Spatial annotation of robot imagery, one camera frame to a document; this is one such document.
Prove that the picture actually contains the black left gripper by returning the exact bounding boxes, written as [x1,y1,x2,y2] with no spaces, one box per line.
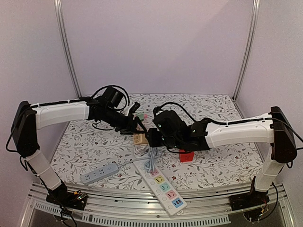
[103,107,146,135]

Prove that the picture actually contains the beige cube socket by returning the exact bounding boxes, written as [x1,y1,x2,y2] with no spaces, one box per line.
[133,134,149,145]

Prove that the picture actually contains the red cube socket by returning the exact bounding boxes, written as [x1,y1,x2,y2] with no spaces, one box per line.
[178,150,195,163]

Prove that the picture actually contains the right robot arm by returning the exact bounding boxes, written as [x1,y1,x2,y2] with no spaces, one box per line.
[145,106,302,210]

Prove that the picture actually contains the green cube adapter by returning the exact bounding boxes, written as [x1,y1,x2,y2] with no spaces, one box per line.
[135,113,145,121]

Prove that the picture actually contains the floral table mat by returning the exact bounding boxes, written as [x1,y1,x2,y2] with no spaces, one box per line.
[51,94,262,190]

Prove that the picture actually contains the white colourful power strip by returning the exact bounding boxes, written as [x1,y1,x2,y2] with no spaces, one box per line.
[134,160,187,216]

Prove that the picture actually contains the grey-blue power strip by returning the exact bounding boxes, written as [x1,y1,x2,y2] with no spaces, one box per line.
[80,163,119,185]

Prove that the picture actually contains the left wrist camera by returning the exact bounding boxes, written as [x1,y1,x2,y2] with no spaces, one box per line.
[125,102,141,116]

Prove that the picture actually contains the bundled light cables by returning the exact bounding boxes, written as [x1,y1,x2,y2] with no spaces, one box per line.
[118,144,163,173]

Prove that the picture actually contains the left aluminium frame post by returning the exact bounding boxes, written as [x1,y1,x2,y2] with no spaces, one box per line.
[54,0,82,97]

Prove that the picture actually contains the aluminium frame post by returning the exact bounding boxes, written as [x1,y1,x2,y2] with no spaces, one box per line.
[232,0,260,102]
[54,0,82,97]

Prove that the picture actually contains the right aluminium frame post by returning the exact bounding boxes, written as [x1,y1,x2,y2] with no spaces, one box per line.
[232,0,260,102]

